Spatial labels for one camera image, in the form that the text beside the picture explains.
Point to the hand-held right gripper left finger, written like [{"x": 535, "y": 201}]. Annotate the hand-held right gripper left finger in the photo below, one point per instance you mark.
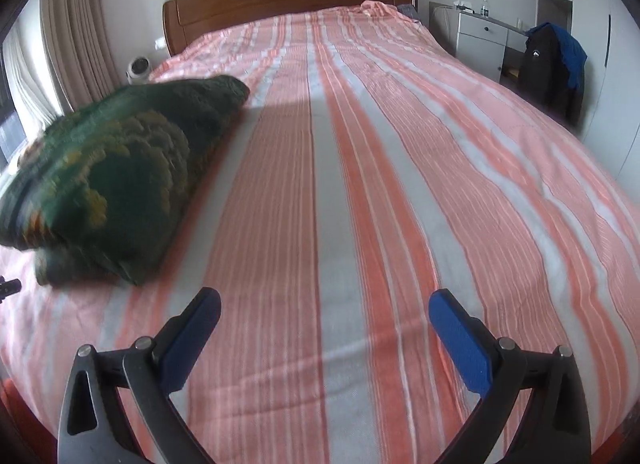
[{"x": 192, "y": 339}]

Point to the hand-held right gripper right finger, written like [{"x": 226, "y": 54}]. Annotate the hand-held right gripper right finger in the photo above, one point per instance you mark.
[{"x": 462, "y": 344}]

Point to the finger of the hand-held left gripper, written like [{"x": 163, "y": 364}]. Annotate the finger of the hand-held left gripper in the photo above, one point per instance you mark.
[{"x": 7, "y": 289}]

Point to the green patterned cloth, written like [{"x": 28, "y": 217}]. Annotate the green patterned cloth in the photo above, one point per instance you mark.
[{"x": 115, "y": 173}]

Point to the pink striped bed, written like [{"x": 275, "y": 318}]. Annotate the pink striped bed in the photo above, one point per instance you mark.
[{"x": 380, "y": 204}]

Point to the window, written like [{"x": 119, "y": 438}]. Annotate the window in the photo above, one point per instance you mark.
[{"x": 7, "y": 118}]

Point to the white sheer curtain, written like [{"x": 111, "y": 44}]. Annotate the white sheer curtain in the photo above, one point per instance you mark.
[{"x": 30, "y": 88}]

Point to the small white heater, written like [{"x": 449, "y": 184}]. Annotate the small white heater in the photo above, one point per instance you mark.
[{"x": 138, "y": 68}]

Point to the beige curtain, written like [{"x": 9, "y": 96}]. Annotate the beige curtain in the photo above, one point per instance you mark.
[{"x": 80, "y": 33}]

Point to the black jacket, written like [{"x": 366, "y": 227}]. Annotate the black jacket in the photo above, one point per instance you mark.
[{"x": 542, "y": 73}]

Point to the white desk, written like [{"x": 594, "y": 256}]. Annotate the white desk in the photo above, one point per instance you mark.
[{"x": 480, "y": 43}]

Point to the blue garment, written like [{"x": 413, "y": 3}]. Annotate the blue garment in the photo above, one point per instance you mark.
[{"x": 572, "y": 56}]

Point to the clear water bottle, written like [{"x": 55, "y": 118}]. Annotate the clear water bottle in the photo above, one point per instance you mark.
[{"x": 484, "y": 7}]

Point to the grey blue cloth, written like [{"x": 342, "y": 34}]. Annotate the grey blue cloth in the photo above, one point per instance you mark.
[{"x": 407, "y": 11}]

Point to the white wardrobe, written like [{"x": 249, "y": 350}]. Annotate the white wardrobe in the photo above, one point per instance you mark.
[{"x": 600, "y": 18}]

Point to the white wall outlet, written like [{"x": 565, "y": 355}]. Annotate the white wall outlet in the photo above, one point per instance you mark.
[{"x": 159, "y": 42}]

